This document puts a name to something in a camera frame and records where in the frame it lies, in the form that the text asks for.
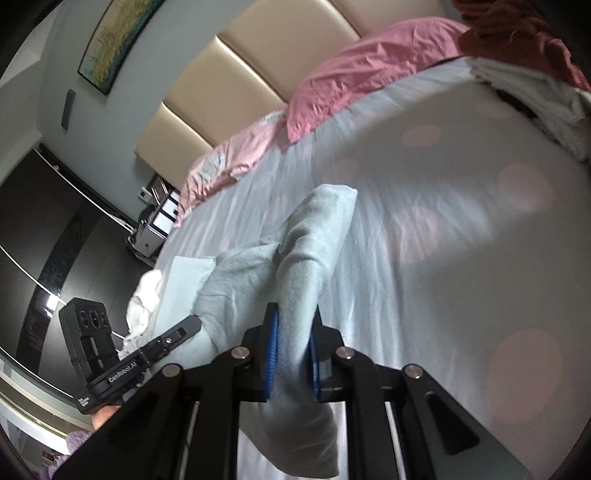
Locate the purple sleeve forearm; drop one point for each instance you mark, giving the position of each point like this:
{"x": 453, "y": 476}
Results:
{"x": 73, "y": 441}

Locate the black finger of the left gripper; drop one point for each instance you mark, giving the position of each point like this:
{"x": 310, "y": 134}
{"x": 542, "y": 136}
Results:
{"x": 162, "y": 345}

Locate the white crumpled cloth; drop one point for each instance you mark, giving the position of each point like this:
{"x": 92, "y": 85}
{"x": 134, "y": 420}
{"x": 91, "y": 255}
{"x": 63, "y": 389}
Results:
{"x": 141, "y": 306}

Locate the framed wall painting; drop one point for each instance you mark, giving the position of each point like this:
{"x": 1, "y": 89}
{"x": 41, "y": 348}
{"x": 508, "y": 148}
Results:
{"x": 112, "y": 39}

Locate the white bed sheet pink dots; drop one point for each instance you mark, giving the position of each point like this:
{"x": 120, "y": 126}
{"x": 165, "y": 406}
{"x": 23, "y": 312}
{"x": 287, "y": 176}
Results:
{"x": 469, "y": 252}

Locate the dark red garment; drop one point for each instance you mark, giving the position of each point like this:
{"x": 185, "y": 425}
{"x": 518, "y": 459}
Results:
{"x": 513, "y": 32}

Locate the person's left hand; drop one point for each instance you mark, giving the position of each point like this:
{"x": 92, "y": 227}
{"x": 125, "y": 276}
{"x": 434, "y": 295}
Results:
{"x": 100, "y": 417}

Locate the light grey-green fleece garment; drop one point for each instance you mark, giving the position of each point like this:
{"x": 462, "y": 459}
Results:
{"x": 230, "y": 292}

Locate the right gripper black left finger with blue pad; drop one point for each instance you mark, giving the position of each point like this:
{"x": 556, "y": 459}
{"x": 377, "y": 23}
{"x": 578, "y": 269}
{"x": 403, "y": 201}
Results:
{"x": 263, "y": 344}

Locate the grey wall switch panel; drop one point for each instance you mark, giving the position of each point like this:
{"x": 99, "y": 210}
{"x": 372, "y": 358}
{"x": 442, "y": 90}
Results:
{"x": 67, "y": 109}

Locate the dark pink pillow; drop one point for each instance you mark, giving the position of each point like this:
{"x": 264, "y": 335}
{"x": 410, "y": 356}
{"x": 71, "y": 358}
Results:
{"x": 395, "y": 52}

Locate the beige padded headboard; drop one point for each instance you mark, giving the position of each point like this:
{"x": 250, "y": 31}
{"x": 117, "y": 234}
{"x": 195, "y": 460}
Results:
{"x": 252, "y": 67}

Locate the light pink pillow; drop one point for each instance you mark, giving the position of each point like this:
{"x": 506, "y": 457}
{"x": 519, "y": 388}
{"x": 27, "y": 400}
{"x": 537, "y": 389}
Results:
{"x": 228, "y": 162}

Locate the bedside nightstand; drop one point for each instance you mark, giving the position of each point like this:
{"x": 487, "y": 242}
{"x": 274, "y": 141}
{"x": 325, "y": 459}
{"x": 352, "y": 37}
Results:
{"x": 155, "y": 221}

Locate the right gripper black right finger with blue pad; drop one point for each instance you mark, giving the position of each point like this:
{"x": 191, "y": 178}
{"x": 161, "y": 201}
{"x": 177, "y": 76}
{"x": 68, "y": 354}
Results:
{"x": 323, "y": 370}

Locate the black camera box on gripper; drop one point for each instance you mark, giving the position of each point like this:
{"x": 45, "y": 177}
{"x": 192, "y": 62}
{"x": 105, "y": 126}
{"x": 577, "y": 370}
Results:
{"x": 88, "y": 337}

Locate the white folded clothes stack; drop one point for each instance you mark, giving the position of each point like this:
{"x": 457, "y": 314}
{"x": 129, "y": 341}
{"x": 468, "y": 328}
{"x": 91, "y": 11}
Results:
{"x": 562, "y": 111}

